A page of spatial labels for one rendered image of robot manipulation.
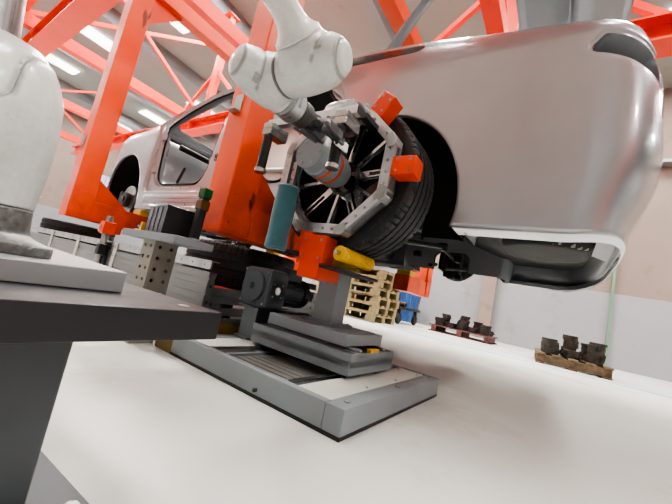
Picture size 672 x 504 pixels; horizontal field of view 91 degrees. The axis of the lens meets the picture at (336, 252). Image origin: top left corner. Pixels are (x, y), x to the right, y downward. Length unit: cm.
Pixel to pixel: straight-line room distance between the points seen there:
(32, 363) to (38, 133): 29
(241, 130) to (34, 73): 114
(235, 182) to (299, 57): 91
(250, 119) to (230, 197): 38
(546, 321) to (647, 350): 181
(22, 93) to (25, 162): 8
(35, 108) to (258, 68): 44
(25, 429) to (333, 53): 76
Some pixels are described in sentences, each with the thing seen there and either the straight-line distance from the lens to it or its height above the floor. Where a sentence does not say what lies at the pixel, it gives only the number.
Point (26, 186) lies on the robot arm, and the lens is 59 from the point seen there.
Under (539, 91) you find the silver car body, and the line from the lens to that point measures 170.
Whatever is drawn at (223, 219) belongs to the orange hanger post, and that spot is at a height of 57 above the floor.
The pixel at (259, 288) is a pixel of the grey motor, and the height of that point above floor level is 31.
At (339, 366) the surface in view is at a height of 12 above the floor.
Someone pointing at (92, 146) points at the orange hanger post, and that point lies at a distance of 339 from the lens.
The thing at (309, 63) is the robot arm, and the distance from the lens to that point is 77.
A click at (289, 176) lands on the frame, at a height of 83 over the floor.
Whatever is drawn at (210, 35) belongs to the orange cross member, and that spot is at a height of 265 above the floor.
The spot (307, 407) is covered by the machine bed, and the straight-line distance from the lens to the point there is 99.
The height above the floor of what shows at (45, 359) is 21.
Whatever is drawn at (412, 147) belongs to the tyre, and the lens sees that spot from 135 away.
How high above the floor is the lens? 36
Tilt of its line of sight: 7 degrees up
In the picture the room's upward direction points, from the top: 12 degrees clockwise
